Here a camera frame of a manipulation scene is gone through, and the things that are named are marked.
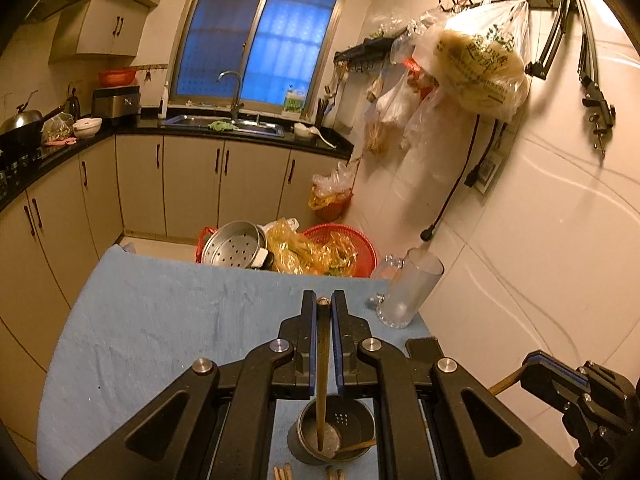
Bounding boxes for dark perforated utensil holder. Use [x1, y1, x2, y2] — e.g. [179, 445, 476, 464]
[287, 395, 377, 466]

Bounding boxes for gas stove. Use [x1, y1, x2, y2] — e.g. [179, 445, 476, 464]
[0, 147, 47, 188]

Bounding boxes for sliding glass window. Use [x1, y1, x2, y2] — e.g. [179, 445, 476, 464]
[167, 0, 358, 111]

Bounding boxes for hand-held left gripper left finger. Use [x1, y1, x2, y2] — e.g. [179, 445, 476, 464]
[62, 290, 318, 480]

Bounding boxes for trash bin with plastic bag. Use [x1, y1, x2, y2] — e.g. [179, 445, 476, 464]
[307, 160, 356, 222]

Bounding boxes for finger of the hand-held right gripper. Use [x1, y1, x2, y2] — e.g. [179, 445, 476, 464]
[520, 350, 592, 413]

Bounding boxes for steel sink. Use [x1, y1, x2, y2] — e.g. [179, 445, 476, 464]
[162, 114, 286, 138]

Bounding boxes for black wall rack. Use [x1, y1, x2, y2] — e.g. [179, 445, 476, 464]
[332, 35, 416, 75]

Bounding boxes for steel steamer pot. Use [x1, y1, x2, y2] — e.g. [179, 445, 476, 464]
[201, 220, 272, 270]

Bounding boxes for white bag of noodles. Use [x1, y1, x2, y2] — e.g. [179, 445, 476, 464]
[415, 0, 532, 123]

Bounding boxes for clear bag of food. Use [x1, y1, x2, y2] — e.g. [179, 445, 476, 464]
[41, 112, 76, 144]

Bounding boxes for chrome faucet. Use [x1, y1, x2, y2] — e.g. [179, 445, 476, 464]
[217, 71, 246, 121]

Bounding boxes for beige wall cabinets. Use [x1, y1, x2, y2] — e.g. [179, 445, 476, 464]
[47, 0, 171, 63]

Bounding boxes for large red plastic basket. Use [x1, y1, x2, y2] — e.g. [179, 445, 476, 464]
[300, 223, 378, 279]

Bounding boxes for yellow plastic bags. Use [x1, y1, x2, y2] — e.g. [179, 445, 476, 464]
[265, 217, 358, 277]

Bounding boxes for steel countertop appliance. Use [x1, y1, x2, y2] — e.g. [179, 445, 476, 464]
[91, 85, 142, 120]

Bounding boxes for black smartphone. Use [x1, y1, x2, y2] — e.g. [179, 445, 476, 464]
[404, 337, 442, 362]

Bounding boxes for small red plastic basket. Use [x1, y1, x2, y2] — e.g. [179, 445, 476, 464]
[195, 226, 221, 264]

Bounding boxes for black plug and cable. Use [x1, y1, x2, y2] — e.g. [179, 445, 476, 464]
[420, 114, 501, 243]

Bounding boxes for white bowl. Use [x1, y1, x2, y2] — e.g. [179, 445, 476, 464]
[72, 117, 104, 140]

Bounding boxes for white wall socket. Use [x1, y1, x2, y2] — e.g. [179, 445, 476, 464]
[472, 152, 504, 196]

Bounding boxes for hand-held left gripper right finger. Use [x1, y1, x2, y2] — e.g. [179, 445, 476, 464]
[331, 290, 581, 480]

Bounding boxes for red plastic basin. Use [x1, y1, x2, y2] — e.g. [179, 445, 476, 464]
[97, 69, 137, 87]

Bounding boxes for clear hanging plastic bags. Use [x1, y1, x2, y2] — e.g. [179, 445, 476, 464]
[362, 60, 451, 157]

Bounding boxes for white ladle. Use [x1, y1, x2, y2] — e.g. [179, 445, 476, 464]
[293, 122, 339, 150]

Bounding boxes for wok with steel lid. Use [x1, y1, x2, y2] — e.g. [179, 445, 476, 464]
[0, 91, 67, 157]

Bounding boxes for blue towel cloth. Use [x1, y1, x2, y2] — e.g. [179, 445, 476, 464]
[37, 245, 432, 480]

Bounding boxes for green and white packet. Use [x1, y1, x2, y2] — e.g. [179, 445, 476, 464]
[281, 87, 307, 114]

